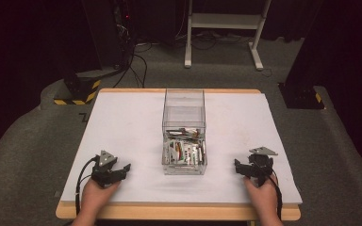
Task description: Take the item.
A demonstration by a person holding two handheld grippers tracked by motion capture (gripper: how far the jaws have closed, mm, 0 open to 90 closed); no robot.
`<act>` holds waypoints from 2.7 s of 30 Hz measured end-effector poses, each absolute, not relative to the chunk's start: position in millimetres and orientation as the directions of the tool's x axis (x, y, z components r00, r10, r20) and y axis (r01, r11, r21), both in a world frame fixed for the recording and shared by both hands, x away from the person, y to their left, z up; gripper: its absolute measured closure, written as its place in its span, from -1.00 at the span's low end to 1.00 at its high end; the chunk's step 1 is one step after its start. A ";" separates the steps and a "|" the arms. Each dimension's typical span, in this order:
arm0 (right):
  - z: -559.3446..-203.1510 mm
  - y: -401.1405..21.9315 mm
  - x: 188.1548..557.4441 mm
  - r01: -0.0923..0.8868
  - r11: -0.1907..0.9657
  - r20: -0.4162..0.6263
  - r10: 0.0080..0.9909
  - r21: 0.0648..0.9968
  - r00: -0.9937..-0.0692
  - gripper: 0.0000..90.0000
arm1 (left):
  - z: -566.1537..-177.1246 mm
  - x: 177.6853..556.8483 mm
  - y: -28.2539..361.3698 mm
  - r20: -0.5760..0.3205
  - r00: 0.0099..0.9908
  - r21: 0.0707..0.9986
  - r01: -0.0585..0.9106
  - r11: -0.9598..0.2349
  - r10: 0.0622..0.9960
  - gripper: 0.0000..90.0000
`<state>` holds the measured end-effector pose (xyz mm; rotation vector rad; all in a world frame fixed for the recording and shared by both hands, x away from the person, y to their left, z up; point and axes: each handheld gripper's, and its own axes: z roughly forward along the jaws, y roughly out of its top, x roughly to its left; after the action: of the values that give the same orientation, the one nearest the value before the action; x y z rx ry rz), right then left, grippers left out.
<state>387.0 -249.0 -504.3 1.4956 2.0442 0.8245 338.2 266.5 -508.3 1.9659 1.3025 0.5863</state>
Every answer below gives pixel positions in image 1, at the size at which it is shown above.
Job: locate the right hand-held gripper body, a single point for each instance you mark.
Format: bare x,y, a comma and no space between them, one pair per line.
260,163

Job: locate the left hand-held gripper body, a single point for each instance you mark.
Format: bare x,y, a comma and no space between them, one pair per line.
104,171

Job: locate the person's left hand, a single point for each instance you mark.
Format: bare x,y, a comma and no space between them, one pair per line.
96,196

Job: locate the person's right hand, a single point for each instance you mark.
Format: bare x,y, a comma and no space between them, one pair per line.
262,197

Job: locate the white table cover sheet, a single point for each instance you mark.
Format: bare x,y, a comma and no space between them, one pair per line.
132,132

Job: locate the clear plastic box with packets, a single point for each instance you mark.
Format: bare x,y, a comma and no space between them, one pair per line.
169,168

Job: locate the pile of small packets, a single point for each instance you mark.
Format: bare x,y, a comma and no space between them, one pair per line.
184,152

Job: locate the empty clear plastic box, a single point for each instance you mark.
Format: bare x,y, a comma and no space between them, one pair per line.
184,114

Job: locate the black yellow striped stand base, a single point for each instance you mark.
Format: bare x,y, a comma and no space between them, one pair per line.
81,89

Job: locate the dark equipment column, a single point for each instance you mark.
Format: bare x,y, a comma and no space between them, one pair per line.
106,34

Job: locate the dark curtain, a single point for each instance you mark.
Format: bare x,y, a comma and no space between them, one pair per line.
339,44

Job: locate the white metal stand frame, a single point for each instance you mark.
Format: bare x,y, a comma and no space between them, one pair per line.
224,21

